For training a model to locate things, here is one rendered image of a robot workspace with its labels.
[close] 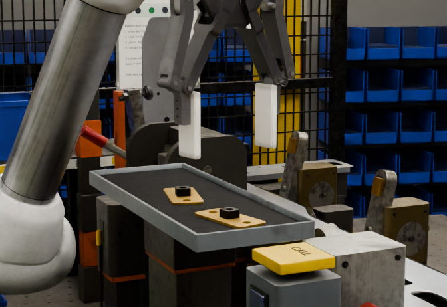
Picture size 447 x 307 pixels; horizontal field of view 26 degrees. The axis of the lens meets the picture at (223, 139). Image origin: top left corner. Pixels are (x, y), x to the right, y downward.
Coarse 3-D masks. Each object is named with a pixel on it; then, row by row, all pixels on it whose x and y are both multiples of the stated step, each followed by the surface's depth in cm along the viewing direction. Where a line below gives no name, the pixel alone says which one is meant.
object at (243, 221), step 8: (224, 208) 106; (232, 208) 106; (200, 216) 107; (208, 216) 106; (216, 216) 106; (224, 216) 105; (232, 216) 105; (240, 216) 106; (248, 216) 106; (224, 224) 103; (232, 224) 102; (240, 224) 102; (248, 224) 102; (256, 224) 102; (264, 224) 103
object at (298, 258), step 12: (252, 252) 94; (264, 252) 93; (276, 252) 93; (288, 252) 93; (300, 252) 93; (312, 252) 93; (324, 252) 93; (264, 264) 92; (276, 264) 90; (288, 264) 89; (300, 264) 90; (312, 264) 91; (324, 264) 91
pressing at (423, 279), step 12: (252, 192) 194; (264, 192) 194; (288, 204) 184; (300, 204) 185; (312, 216) 175; (408, 264) 144; (420, 264) 144; (408, 276) 138; (420, 276) 138; (432, 276) 138; (444, 276) 138; (408, 288) 133; (420, 288) 133; (432, 288) 133; (444, 288) 133; (408, 300) 128; (420, 300) 128
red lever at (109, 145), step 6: (84, 126) 182; (84, 132) 181; (90, 132) 182; (96, 132) 183; (90, 138) 182; (96, 138) 182; (102, 138) 183; (96, 144) 183; (102, 144) 183; (108, 144) 184; (114, 150) 184; (120, 150) 185; (120, 156) 185
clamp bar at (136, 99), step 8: (128, 88) 185; (144, 88) 186; (120, 96) 184; (128, 96) 184; (136, 96) 184; (144, 96) 187; (152, 96) 186; (128, 104) 185; (136, 104) 184; (128, 112) 186; (136, 112) 184; (128, 120) 187; (136, 120) 184; (144, 120) 185; (136, 128) 185
